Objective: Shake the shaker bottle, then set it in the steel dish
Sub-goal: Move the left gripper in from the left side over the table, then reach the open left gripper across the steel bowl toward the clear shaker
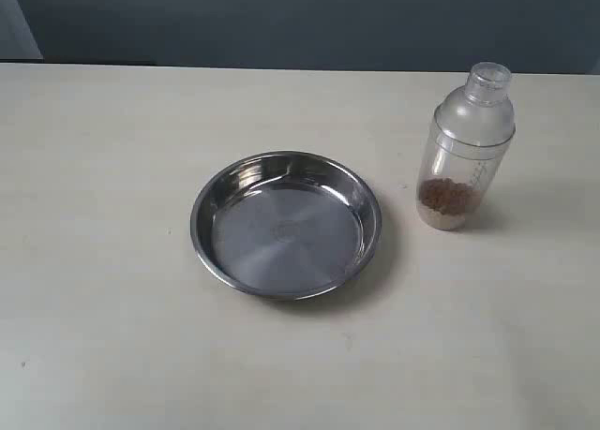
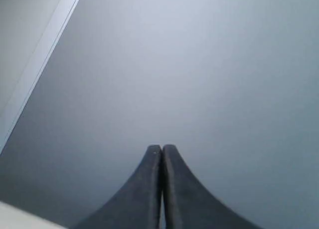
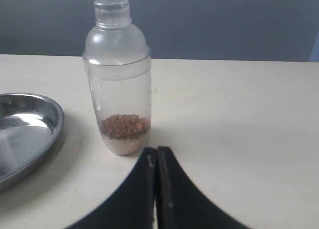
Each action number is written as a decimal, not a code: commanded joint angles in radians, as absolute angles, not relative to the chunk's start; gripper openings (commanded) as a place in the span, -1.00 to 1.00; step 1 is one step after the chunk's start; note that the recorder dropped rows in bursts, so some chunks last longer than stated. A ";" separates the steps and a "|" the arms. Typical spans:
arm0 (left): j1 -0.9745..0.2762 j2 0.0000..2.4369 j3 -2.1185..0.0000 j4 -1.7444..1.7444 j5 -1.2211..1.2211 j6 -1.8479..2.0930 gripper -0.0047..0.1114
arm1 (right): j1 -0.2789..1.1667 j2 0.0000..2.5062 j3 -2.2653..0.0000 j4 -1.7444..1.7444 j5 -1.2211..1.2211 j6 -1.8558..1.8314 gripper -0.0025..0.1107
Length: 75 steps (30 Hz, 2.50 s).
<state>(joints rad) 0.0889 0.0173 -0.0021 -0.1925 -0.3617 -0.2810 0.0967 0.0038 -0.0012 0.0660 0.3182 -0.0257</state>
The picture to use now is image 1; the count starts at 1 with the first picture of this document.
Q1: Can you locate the round stainless steel plate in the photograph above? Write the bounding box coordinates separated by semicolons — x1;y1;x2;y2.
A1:
189;151;383;301

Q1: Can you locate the clear plastic shaker bottle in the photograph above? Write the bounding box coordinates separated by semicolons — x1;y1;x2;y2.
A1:
416;62;516;230

